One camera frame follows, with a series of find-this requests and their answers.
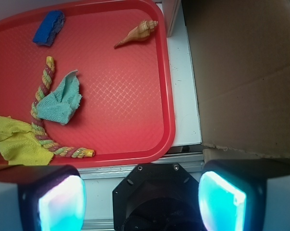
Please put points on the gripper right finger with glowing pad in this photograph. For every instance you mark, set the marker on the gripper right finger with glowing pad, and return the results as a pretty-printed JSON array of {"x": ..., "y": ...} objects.
[{"x": 245, "y": 195}]

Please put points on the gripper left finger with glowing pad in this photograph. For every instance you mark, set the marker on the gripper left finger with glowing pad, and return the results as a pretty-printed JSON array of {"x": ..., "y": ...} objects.
[{"x": 41, "y": 198}]

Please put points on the yellow woven cloth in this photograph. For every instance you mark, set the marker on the yellow woven cloth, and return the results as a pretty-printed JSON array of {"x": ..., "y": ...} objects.
[{"x": 19, "y": 146}]

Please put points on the teal woven cloth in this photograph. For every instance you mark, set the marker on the teal woven cloth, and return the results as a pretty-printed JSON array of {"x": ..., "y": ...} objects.
[{"x": 61, "y": 104}]

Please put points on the red plastic tray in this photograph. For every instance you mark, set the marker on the red plastic tray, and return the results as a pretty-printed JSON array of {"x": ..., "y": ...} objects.
[{"x": 126, "y": 113}]

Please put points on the brown cardboard box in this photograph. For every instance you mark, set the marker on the brown cardboard box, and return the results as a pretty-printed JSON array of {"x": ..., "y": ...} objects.
[{"x": 240, "y": 53}]

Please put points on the blue sponge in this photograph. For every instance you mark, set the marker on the blue sponge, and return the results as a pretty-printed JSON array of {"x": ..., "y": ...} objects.
[{"x": 49, "y": 28}]

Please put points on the tan spiral seashell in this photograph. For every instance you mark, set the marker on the tan spiral seashell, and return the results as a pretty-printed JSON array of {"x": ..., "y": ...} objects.
[{"x": 140, "y": 33}]

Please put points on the black octagonal mount plate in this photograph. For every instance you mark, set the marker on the black octagonal mount plate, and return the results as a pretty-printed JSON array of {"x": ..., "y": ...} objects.
[{"x": 157, "y": 197}]

